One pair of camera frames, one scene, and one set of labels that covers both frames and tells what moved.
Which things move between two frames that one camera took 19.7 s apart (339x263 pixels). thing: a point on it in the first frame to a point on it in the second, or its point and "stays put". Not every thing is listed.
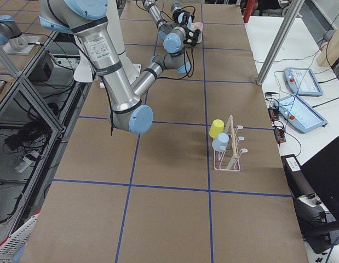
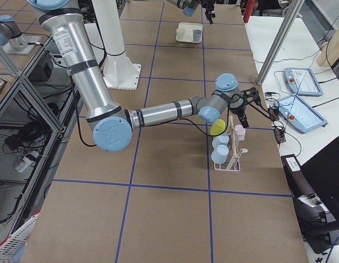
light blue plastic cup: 219,143 stays put
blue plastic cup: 180,18 to 219,155
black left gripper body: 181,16 to 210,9
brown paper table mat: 205,183 stays put
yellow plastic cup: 216,128 stays put
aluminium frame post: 280,44 stays put
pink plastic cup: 197,25 to 239,132
